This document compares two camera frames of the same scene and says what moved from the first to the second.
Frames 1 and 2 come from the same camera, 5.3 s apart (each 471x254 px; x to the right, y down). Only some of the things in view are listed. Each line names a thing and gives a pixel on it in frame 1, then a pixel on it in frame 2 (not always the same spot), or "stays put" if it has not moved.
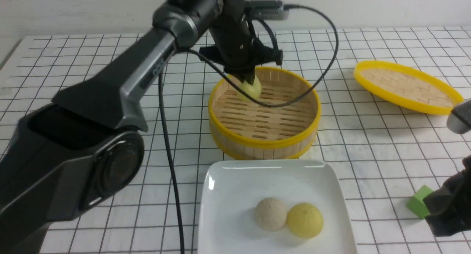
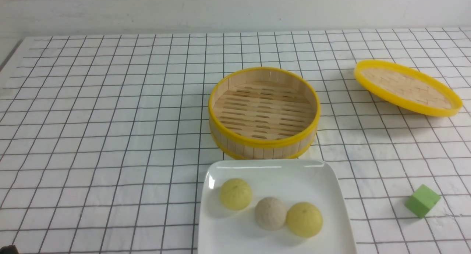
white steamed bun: (271, 214) stays put
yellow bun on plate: (305, 220) stays put
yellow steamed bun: (255, 89) to (236, 193)
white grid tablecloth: (386, 151) stays put
